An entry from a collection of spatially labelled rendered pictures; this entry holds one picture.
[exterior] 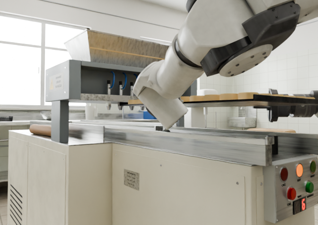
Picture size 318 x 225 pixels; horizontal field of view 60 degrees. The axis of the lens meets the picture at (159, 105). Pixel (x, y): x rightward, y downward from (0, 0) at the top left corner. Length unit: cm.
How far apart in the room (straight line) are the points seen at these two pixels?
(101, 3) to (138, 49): 356
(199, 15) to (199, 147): 49
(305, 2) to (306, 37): 520
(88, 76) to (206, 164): 71
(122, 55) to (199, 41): 97
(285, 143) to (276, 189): 28
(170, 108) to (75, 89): 64
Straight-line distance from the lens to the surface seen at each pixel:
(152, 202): 101
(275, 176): 74
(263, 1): 38
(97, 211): 126
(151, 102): 59
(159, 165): 95
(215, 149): 78
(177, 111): 58
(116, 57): 133
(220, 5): 39
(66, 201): 121
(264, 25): 37
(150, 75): 53
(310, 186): 88
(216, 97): 76
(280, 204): 77
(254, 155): 71
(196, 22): 39
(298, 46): 565
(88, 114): 390
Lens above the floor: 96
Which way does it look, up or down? 2 degrees up
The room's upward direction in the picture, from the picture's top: straight up
